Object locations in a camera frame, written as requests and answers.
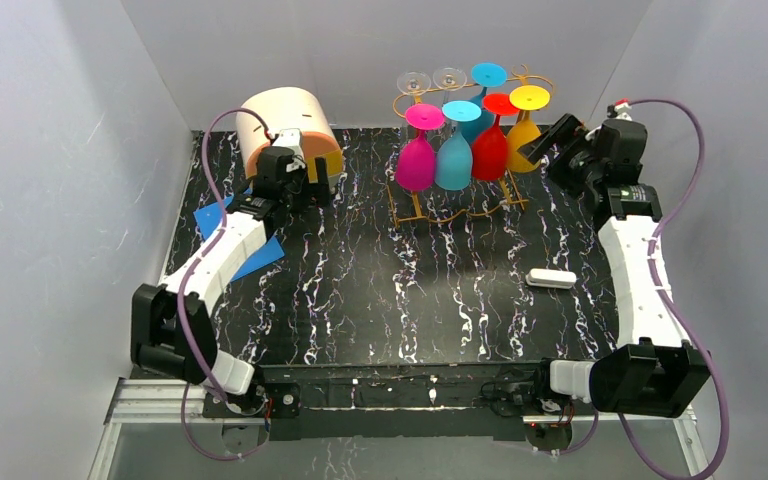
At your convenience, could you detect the teal wine glass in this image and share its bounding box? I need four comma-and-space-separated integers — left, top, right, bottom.
460, 62, 507, 145

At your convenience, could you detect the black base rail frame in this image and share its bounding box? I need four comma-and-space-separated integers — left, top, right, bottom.
102, 360, 697, 458

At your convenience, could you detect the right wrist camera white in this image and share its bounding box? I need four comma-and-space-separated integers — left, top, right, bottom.
602, 99, 635, 131

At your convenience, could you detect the gold wire glass rack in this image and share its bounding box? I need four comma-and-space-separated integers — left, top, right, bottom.
384, 64, 555, 226

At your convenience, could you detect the clear wine glass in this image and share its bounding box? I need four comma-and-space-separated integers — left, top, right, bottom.
392, 71, 432, 117
432, 67, 468, 105

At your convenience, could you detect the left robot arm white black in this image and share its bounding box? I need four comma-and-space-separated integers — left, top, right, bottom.
130, 146, 331, 397

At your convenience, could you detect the red wine glass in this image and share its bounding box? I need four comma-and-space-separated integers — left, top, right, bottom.
472, 93, 519, 182

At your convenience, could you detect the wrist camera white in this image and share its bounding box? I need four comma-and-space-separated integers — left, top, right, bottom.
272, 128, 305, 172
602, 99, 635, 131

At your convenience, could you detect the magenta wine glass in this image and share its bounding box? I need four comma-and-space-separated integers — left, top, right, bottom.
395, 103, 445, 192

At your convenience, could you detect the white cylindrical drawer box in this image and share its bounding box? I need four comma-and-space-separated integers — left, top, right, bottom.
235, 86, 344, 190

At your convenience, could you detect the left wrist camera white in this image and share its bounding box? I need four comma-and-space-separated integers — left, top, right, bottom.
272, 128, 305, 172

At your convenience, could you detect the clear wine glass left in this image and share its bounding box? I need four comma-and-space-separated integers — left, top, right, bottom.
392, 71, 432, 117

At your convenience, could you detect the white oblong case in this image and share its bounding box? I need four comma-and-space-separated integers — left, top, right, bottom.
525, 268, 578, 290

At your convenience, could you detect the clear wine glass right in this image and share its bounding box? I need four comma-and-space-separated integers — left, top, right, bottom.
432, 67, 468, 105

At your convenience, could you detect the blue flat sheet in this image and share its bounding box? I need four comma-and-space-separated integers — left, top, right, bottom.
198, 194, 285, 283

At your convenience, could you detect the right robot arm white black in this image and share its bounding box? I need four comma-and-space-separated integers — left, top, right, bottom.
520, 114, 710, 418

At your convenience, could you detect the yellow wine glass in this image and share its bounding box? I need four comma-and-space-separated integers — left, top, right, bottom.
506, 85, 551, 173

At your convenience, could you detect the light blue wine glass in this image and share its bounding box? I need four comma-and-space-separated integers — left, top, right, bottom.
435, 100, 481, 191

